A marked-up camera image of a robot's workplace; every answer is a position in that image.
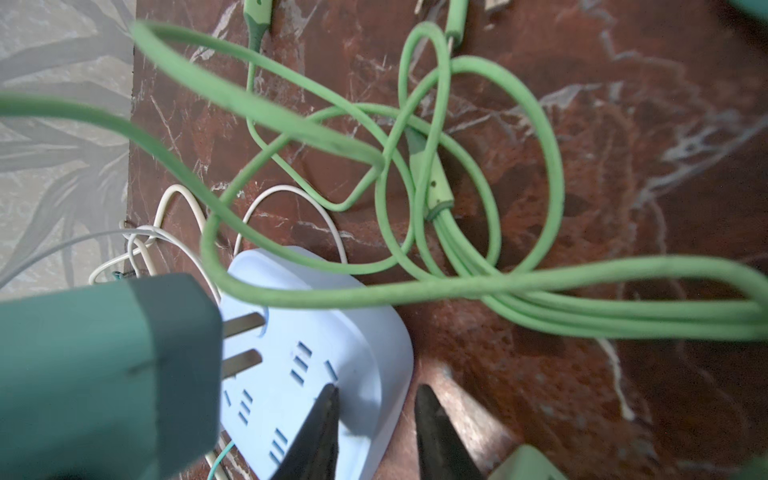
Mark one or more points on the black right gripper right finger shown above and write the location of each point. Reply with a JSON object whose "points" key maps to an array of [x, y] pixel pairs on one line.
{"points": [[441, 453]]}

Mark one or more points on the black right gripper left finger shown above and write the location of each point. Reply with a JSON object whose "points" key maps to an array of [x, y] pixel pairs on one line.
{"points": [[314, 452]]}

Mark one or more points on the green charger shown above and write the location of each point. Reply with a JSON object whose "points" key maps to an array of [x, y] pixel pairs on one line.
{"points": [[115, 381]]}

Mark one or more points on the mint charger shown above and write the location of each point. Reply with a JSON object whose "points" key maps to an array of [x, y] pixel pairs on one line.
{"points": [[527, 463]]}

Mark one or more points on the blue power strip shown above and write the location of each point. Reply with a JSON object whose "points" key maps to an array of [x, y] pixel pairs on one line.
{"points": [[367, 353]]}

